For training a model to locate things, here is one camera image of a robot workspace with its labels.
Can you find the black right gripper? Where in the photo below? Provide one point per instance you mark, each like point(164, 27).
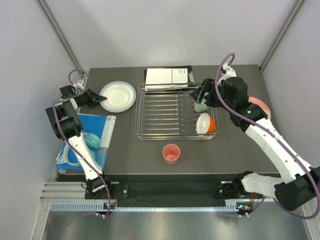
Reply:
point(208, 86)

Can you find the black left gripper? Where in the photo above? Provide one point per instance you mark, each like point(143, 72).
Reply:
point(94, 99)

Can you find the mint green ceramic bowl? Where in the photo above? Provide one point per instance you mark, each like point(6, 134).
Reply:
point(200, 107)

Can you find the white fluted plate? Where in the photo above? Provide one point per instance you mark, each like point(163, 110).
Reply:
point(120, 96)

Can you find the white orange bowl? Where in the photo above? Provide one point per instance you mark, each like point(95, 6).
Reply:
point(205, 124)

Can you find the pink white floral plate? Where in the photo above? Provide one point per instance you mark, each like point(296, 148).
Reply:
point(261, 104)

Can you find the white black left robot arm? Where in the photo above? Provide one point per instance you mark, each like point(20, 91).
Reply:
point(66, 125)

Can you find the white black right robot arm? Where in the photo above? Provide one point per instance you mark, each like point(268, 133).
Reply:
point(299, 182)

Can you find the black clipboard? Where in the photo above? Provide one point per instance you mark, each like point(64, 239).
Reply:
point(191, 75)

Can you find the blue white headphone box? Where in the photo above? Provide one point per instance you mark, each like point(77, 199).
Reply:
point(97, 132)

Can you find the white paper manual booklet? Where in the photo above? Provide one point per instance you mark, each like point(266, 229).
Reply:
point(149, 88)

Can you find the pink plastic cup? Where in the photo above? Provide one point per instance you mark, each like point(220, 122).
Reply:
point(171, 153)

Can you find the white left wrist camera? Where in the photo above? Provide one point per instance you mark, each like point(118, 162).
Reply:
point(80, 85)

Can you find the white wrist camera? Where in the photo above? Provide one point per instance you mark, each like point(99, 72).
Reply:
point(227, 72)
point(80, 85)

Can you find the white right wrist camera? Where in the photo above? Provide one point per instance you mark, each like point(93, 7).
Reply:
point(227, 72)

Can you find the chrome wire dish rack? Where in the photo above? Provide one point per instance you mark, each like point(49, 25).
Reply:
point(165, 112)

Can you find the aluminium frame rail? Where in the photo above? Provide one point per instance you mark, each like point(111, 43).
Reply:
point(54, 192)

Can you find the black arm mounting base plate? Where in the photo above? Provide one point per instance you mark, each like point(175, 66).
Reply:
point(167, 190)

